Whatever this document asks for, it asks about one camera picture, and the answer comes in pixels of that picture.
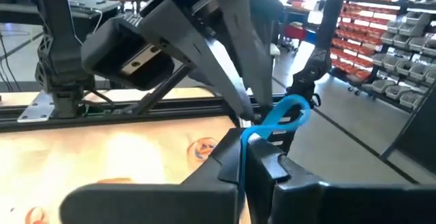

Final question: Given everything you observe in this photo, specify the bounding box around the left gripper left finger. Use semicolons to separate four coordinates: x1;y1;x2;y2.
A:
59;127;243;224

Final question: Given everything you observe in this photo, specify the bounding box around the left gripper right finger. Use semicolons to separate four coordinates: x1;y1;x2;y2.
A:
245;133;436;224

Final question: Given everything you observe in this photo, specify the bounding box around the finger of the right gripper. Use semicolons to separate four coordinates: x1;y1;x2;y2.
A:
138;0;255;120
207;0;273;108

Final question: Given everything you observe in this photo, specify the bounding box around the orange rubber band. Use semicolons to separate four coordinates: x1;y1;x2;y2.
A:
97;177;136;184
25;206;48;224
186;136;219;162

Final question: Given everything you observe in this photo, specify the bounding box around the blue rubber band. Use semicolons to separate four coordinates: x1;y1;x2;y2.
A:
238;93;312;214

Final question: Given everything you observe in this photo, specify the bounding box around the red chair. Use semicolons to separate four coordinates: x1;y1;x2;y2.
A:
284;22;307;43

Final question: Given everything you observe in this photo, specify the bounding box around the red storage bin rack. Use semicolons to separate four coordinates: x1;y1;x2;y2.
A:
329;0;391;82

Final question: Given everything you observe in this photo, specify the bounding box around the black metal stand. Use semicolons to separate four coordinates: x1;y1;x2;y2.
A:
378;80;436;176

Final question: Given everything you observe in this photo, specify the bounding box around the black desk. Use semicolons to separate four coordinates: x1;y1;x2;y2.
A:
0;0;144;26

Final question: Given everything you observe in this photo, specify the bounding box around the gray storage bin rack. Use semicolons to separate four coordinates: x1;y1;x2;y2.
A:
370;11;436;111

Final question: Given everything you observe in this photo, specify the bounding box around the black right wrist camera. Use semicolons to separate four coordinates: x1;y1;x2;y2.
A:
80;16;176;91

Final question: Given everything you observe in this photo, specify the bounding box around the silver arm base bracket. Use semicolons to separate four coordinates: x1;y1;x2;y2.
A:
16;90;56;123

